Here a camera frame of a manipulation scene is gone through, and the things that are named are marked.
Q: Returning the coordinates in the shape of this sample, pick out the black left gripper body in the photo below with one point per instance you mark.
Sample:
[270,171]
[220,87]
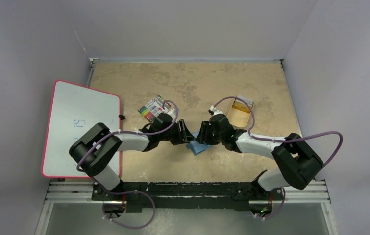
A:
[171,135]

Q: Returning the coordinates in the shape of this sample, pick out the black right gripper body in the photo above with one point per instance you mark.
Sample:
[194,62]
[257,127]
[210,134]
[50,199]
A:
[204,133]

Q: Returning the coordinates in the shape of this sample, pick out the blue card holder wallet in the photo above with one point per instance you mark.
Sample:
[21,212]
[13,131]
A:
[196,147]

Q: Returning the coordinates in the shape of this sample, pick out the beige oval card tray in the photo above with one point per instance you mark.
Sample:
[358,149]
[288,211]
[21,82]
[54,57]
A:
[238,118]

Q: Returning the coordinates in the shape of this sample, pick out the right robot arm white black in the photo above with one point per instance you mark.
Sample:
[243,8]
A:
[297,163]

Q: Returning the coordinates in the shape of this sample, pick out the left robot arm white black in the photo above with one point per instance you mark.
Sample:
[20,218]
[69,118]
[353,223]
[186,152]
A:
[97,147]

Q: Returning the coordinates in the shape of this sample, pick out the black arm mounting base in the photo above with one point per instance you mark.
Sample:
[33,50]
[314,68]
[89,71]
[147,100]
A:
[239,196]

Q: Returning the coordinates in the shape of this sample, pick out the pack of coloured markers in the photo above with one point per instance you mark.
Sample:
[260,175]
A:
[153,108]

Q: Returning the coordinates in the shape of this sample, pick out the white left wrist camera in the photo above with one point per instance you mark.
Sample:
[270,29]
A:
[172,112]

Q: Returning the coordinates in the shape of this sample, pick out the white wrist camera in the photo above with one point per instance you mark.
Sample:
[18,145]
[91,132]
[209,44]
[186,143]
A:
[214,111]
[172,112]

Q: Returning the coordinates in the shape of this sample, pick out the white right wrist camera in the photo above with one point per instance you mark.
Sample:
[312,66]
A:
[214,111]

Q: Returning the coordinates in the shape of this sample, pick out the whiteboard with pink frame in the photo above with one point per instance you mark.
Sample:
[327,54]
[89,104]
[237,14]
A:
[73,111]

